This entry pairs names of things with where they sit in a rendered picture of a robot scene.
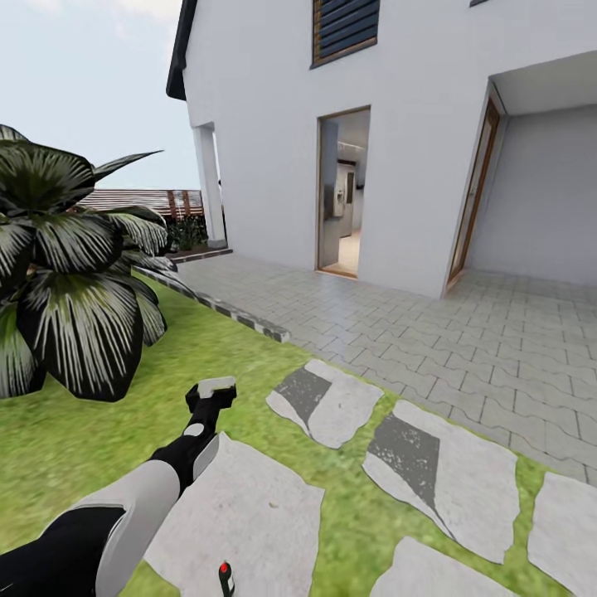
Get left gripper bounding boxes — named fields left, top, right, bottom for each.
left=187, top=385, right=236, bottom=415

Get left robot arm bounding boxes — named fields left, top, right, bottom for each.
left=0, top=376, right=236, bottom=597

